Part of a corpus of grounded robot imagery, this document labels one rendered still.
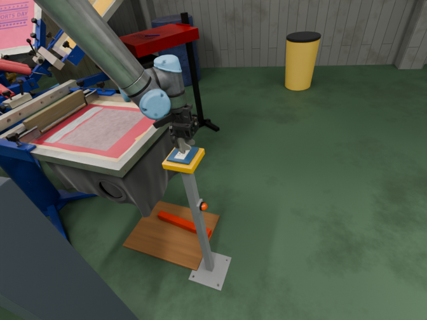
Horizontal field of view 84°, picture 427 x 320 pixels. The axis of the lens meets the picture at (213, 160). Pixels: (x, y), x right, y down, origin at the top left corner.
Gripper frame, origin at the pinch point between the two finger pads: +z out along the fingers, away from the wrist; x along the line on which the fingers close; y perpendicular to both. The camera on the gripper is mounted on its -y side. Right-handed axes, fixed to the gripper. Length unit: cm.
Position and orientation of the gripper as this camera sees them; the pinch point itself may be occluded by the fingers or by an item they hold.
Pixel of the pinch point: (182, 150)
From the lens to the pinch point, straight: 94.6
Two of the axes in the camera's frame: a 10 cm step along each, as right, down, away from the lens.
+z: 1.0, 7.6, 6.4
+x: 3.5, -6.3, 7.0
